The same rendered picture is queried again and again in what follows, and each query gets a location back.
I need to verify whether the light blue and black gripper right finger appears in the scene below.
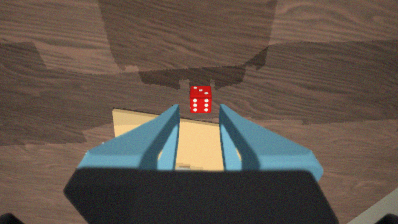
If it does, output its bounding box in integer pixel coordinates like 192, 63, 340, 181
219, 104, 323, 182

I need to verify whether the red die with white pips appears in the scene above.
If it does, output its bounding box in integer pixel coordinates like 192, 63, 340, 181
190, 86, 212, 113

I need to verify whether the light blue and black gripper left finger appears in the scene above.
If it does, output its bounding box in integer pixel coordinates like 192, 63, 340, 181
77, 104, 180, 170

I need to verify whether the tan flat mat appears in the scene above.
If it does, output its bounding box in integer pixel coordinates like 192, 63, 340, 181
112, 109, 224, 170

